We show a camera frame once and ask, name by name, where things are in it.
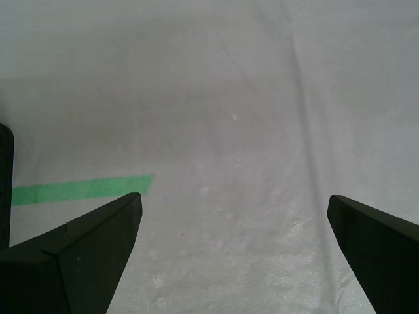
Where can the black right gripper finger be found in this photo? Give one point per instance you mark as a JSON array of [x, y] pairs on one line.
[[65, 271], [386, 258]]

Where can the black perforated plastic basket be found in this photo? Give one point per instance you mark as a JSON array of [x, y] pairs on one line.
[[5, 180]]

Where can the long green tape strip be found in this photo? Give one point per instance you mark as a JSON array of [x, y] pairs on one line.
[[82, 189]]

